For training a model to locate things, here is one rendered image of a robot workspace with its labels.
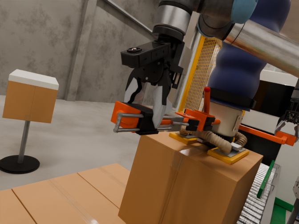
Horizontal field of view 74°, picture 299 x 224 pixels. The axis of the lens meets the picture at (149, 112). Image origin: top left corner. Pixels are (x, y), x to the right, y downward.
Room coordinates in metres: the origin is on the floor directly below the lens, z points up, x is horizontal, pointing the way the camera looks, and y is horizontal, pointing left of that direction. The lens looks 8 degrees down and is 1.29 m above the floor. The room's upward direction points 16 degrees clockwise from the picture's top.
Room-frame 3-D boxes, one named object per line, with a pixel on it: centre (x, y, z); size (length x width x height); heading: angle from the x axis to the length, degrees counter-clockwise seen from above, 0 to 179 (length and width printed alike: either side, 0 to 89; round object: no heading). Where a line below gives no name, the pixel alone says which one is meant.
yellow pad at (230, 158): (0.88, -0.41, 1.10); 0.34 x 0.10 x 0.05; 144
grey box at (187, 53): (2.37, -0.23, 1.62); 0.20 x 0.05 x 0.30; 145
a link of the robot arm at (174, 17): (0.47, 0.01, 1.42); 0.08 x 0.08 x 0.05
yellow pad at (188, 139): (0.99, -0.25, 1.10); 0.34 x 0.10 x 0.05; 144
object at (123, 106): (0.46, 0.03, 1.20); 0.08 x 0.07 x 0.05; 144
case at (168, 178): (0.93, -0.33, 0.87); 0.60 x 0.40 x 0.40; 144
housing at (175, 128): (0.56, -0.06, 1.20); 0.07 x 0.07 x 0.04; 54
